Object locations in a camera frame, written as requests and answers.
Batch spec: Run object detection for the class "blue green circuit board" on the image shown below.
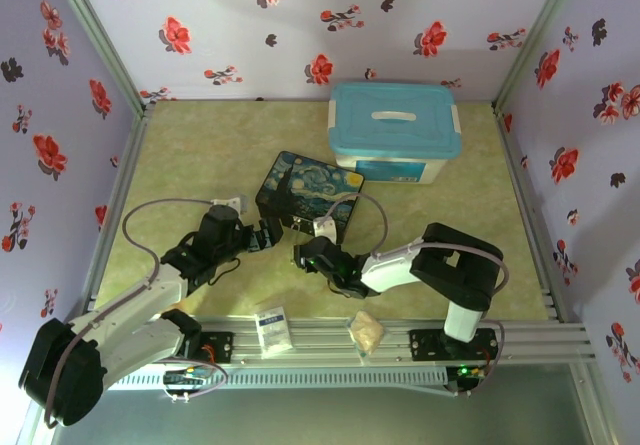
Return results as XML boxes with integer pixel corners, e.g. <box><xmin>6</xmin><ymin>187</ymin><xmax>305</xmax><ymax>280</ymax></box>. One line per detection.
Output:
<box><xmin>163</xmin><ymin>368</ymin><xmax>209</xmax><ymax>392</ymax></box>

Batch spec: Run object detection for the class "clear bag with beige contents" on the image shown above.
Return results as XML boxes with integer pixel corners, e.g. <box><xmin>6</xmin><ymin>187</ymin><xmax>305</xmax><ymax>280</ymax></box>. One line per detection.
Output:
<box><xmin>347</xmin><ymin>309</ymin><xmax>389</xmax><ymax>366</ymax></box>

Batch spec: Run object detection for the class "circuit board with green light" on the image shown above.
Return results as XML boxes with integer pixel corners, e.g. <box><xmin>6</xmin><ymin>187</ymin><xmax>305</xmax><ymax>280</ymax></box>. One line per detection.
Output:
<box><xmin>455</xmin><ymin>363</ymin><xmax>490</xmax><ymax>382</ymax></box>

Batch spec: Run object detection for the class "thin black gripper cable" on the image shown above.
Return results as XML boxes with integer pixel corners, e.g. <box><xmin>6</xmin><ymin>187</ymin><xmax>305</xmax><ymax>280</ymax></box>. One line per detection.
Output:
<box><xmin>206</xmin><ymin>256</ymin><xmax>245</xmax><ymax>289</ymax></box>

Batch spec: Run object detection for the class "left base grey cable loop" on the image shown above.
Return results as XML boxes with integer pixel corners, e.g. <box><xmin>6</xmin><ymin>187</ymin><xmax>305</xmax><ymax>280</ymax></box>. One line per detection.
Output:
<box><xmin>163</xmin><ymin>358</ymin><xmax>229</xmax><ymax>402</ymax></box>

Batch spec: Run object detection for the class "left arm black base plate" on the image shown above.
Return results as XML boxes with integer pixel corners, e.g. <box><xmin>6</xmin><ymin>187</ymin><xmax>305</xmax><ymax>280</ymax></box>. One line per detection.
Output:
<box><xmin>197</xmin><ymin>331</ymin><xmax>235</xmax><ymax>365</ymax></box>

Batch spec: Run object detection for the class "aluminium side frame rail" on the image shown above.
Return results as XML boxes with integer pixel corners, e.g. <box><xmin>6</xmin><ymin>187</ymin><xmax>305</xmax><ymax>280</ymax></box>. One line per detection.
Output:
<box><xmin>492</xmin><ymin>103</ymin><xmax>565</xmax><ymax>324</ymax></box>
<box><xmin>82</xmin><ymin>107</ymin><xmax>151</xmax><ymax>316</ymax></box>

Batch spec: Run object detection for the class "starry night painting print box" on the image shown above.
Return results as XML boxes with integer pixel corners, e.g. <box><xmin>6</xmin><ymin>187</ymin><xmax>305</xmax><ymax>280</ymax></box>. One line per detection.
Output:
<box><xmin>254</xmin><ymin>150</ymin><xmax>366</xmax><ymax>244</ymax></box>

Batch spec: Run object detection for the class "white printed sachet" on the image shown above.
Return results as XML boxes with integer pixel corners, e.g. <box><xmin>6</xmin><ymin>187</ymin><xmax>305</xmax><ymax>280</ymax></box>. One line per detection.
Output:
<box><xmin>253</xmin><ymin>306</ymin><xmax>294</xmax><ymax>358</ymax></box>

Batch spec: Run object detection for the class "white storage box blue lid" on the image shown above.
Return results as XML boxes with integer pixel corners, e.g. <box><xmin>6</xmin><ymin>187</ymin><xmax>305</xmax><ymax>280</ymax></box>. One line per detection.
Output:
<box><xmin>327</xmin><ymin>82</ymin><xmax>461</xmax><ymax>186</ymax></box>

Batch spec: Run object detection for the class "base grey cable loop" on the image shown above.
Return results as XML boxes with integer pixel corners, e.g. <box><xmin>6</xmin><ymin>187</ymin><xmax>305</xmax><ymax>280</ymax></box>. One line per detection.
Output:
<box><xmin>447</xmin><ymin>318</ymin><xmax>507</xmax><ymax>397</ymax></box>
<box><xmin>163</xmin><ymin>358</ymin><xmax>229</xmax><ymax>402</ymax></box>

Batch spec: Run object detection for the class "right base grey cable loop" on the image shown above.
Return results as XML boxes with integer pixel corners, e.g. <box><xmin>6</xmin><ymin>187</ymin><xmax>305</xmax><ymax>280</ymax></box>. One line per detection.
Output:
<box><xmin>447</xmin><ymin>318</ymin><xmax>507</xmax><ymax>397</ymax></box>

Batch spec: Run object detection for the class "white slotted cable duct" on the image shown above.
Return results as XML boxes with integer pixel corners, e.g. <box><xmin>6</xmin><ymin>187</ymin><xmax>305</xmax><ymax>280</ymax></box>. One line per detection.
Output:
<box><xmin>107</xmin><ymin>366</ymin><xmax>449</xmax><ymax>392</ymax></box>

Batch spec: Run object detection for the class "aluminium frame rail with arm bases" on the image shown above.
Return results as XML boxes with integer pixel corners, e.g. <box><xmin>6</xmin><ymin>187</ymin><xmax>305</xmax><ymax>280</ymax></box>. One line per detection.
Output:
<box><xmin>87</xmin><ymin>314</ymin><xmax>596</xmax><ymax>367</ymax></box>

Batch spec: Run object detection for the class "aluminium corner post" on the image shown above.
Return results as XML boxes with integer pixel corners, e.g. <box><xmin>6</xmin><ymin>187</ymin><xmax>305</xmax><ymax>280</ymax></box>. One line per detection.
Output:
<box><xmin>47</xmin><ymin>0</ymin><xmax>147</xmax><ymax>112</ymax></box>
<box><xmin>492</xmin><ymin>0</ymin><xmax>585</xmax><ymax>111</ymax></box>

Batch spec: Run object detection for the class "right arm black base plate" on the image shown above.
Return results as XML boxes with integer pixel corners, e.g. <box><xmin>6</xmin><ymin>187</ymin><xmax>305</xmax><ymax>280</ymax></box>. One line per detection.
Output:
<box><xmin>408</xmin><ymin>328</ymin><xmax>499</xmax><ymax>361</ymax></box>

